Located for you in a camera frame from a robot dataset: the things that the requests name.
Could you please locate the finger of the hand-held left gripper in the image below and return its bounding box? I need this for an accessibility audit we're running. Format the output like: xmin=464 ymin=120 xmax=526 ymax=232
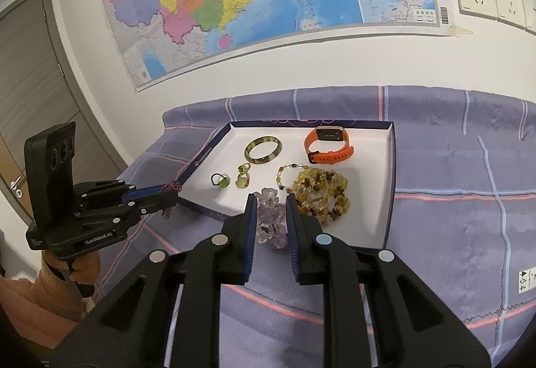
xmin=121 ymin=184 xmax=181 ymax=203
xmin=137 ymin=193 xmax=182 ymax=215

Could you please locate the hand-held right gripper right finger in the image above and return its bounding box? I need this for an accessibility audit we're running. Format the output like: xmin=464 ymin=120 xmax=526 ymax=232
xmin=285 ymin=194 xmax=491 ymax=368

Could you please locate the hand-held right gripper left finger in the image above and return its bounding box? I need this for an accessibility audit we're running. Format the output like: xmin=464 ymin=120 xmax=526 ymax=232
xmin=51 ymin=193 xmax=259 ymax=368

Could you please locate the clear crystal bracelet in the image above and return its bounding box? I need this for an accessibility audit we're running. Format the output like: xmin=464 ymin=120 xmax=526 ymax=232
xmin=253 ymin=188 xmax=292 ymax=250

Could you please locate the dark red bead bracelet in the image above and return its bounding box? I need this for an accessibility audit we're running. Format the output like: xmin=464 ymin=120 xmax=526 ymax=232
xmin=161 ymin=179 xmax=183 ymax=219

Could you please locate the amber bead bracelet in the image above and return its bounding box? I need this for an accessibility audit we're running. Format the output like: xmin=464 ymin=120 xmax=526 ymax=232
xmin=287 ymin=168 xmax=349 ymax=225

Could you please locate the white jewelry tray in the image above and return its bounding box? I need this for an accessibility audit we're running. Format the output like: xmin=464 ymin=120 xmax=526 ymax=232
xmin=178 ymin=121 xmax=397 ymax=250

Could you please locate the person's left forearm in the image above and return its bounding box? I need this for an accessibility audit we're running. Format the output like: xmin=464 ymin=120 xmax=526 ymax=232
xmin=0 ymin=255 xmax=92 ymax=349

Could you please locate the person's left hand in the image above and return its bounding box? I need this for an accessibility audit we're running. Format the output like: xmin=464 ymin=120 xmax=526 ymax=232
xmin=69 ymin=249 xmax=102 ymax=287

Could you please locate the yellow-green mottled bangle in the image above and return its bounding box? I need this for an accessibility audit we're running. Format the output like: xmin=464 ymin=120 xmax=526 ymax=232
xmin=244 ymin=136 xmax=283 ymax=165

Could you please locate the orange smart watch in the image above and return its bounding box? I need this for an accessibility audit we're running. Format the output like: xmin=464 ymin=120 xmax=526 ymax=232
xmin=304 ymin=126 xmax=355 ymax=165

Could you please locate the grey-brown wooden door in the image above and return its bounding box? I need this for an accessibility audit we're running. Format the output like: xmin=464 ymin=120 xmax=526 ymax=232
xmin=0 ymin=0 xmax=129 ymax=226

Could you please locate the purple checked blanket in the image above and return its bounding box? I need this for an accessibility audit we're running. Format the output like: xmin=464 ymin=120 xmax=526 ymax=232
xmin=90 ymin=85 xmax=536 ymax=368

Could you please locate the white fabric label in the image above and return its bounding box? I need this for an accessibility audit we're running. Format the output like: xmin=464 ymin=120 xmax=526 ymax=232
xmin=518 ymin=269 xmax=536 ymax=294

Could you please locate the yellow-green stone ring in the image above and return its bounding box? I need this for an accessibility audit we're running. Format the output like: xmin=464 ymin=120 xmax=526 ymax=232
xmin=235 ymin=163 xmax=252 ymax=189

